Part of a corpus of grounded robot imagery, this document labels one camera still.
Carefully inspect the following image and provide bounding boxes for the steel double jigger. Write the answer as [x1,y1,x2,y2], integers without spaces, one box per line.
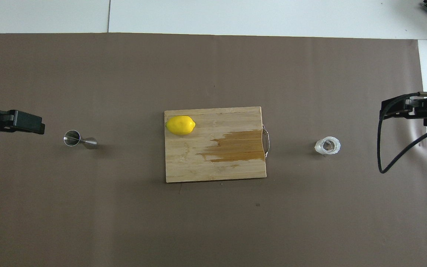
[64,130,98,149]

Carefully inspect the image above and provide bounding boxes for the clear plastic cup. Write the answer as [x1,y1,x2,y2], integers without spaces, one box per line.
[314,136,341,155]

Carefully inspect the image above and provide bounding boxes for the brown paper table mat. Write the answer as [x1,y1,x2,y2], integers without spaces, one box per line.
[0,33,427,267]

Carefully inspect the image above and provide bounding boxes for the yellow lemon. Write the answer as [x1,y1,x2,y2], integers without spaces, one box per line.
[166,115,196,136]

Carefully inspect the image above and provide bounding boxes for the wooden cutting board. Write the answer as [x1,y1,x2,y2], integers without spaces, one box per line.
[164,106,271,183]

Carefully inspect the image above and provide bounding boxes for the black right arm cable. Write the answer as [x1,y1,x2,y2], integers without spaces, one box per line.
[377,92,427,174]

